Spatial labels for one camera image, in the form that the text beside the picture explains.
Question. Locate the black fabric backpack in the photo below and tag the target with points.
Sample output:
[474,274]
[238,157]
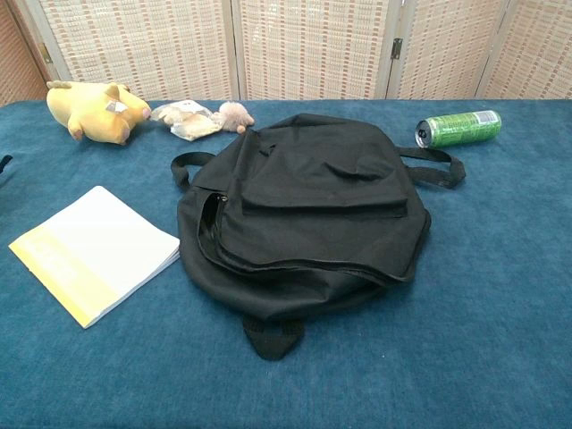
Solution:
[313,201]

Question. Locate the white and yellow book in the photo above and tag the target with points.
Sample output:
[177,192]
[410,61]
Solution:
[98,250]

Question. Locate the clear snack bag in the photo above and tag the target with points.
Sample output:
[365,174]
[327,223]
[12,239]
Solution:
[192,120]

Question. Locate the woven folding screen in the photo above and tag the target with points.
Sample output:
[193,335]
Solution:
[313,44]

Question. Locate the green drink can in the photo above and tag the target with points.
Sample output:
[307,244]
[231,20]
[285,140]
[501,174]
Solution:
[460,127]

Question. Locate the dark screen hinge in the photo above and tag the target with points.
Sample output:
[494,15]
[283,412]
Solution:
[45,53]
[396,48]

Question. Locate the blue fabric table cover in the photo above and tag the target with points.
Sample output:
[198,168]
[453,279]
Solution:
[491,268]

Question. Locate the yellow plush toy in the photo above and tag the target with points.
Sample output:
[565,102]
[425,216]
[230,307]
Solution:
[94,111]

